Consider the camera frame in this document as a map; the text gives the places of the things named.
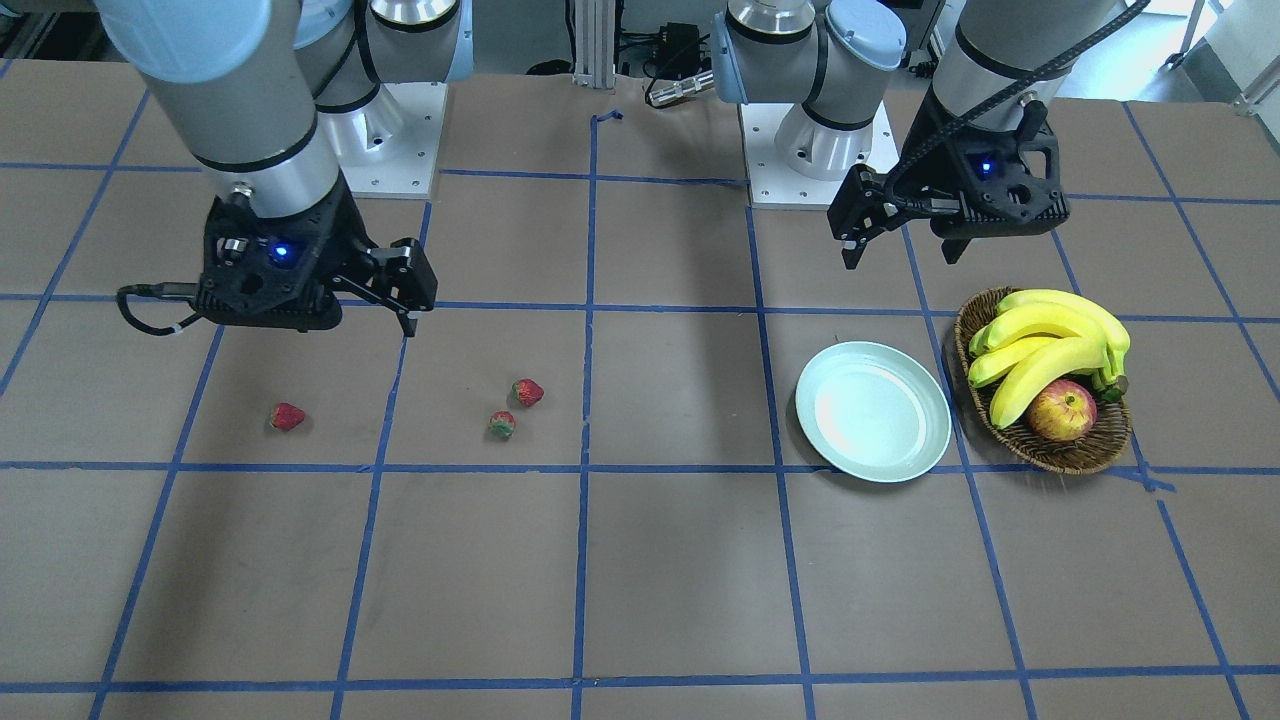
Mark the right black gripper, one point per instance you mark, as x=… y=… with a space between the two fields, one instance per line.
x=349 y=243

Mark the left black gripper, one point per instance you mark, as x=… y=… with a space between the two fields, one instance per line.
x=928 y=158

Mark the greenish red strawberry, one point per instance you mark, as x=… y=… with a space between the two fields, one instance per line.
x=502 y=424

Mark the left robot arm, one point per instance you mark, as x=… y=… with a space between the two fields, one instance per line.
x=835 y=60

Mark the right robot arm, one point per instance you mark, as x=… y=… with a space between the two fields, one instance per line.
x=277 y=100

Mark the light green plate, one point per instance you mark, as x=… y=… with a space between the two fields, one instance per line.
x=873 y=411

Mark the yellow banana bunch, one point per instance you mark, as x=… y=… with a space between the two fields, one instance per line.
x=1035 y=339

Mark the red apple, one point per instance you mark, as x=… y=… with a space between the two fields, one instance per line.
x=1064 y=411

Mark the wicker basket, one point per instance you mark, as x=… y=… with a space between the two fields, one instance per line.
x=1096 y=451

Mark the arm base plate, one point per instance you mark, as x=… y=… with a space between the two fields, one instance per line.
x=389 y=148
x=820 y=170

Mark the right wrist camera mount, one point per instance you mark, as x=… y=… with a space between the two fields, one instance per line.
x=276 y=272

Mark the aluminium frame post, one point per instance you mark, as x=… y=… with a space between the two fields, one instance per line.
x=594 y=42

